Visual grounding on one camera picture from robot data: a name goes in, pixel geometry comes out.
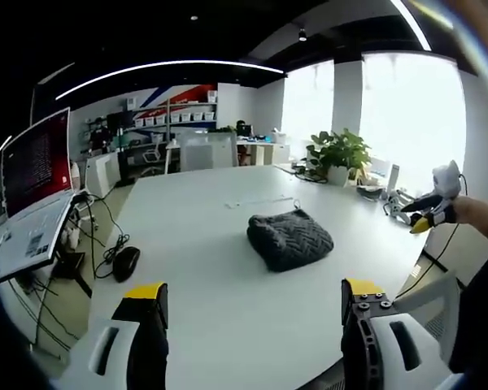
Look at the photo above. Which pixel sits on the long ceiling light strip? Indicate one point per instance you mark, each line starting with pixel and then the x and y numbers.
pixel 166 70

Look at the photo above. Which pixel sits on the black ceiling spotlight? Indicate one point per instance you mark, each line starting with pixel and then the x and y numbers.
pixel 302 35

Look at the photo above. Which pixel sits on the white partition cabinet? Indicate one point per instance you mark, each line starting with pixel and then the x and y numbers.
pixel 207 152

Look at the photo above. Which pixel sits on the white office chair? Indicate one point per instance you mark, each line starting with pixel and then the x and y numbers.
pixel 153 153

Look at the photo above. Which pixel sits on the white laptop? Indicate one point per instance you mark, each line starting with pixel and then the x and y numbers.
pixel 32 203

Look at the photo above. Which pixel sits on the black computer mouse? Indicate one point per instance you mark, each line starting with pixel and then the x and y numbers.
pixel 126 263

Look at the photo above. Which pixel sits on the black laptop stand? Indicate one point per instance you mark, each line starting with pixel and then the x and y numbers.
pixel 71 252

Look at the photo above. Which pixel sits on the dark grey knitted towel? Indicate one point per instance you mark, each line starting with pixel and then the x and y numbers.
pixel 290 239

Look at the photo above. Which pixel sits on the white mesh chair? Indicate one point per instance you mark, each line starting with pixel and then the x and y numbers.
pixel 431 308

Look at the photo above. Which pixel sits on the white wall shelf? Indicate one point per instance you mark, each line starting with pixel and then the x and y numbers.
pixel 146 130

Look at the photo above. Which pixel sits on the white device on table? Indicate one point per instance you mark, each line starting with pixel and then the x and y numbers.
pixel 398 205

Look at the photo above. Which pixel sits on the person's dark clothing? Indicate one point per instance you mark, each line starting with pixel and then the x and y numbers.
pixel 482 308

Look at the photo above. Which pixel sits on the green potted plant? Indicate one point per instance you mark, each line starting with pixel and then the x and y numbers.
pixel 341 152

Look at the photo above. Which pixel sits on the white side desk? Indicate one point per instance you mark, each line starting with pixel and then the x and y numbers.
pixel 101 172

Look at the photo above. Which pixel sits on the row of white storage boxes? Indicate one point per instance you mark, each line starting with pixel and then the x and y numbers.
pixel 175 117

